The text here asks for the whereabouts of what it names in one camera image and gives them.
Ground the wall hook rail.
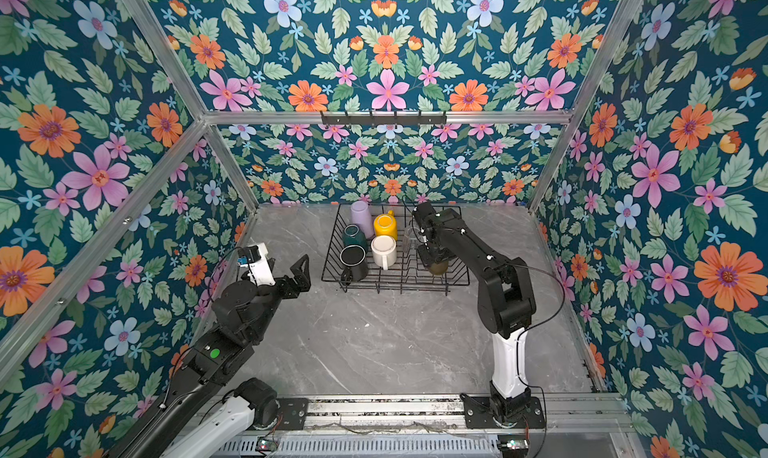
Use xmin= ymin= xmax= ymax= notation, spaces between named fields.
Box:
xmin=320 ymin=112 xmax=448 ymax=126

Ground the yellow mug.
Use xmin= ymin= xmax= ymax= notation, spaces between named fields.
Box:
xmin=373 ymin=210 xmax=398 ymax=240

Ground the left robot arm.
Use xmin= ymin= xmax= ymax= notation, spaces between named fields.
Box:
xmin=107 ymin=247 xmax=312 ymax=457

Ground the dark green mug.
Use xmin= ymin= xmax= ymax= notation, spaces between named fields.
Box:
xmin=342 ymin=224 xmax=369 ymax=250

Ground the black wire dish rack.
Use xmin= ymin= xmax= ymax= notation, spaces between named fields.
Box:
xmin=321 ymin=204 xmax=471 ymax=293

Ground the clear drinking glass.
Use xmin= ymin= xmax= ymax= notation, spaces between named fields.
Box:
xmin=403 ymin=227 xmax=421 ymax=255

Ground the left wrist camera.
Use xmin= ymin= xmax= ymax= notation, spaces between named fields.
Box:
xmin=237 ymin=242 xmax=275 ymax=285

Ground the olive green glass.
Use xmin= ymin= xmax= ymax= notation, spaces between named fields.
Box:
xmin=428 ymin=260 xmax=450 ymax=276

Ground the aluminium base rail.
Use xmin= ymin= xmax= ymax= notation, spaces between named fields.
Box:
xmin=134 ymin=393 xmax=634 ymax=435

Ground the lilac plastic cup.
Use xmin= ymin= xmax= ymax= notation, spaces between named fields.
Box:
xmin=350 ymin=200 xmax=375 ymax=239

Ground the black mug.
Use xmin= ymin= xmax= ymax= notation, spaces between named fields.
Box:
xmin=339 ymin=244 xmax=369 ymax=286

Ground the red white mug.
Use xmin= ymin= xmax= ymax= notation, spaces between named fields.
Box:
xmin=371 ymin=235 xmax=397 ymax=270

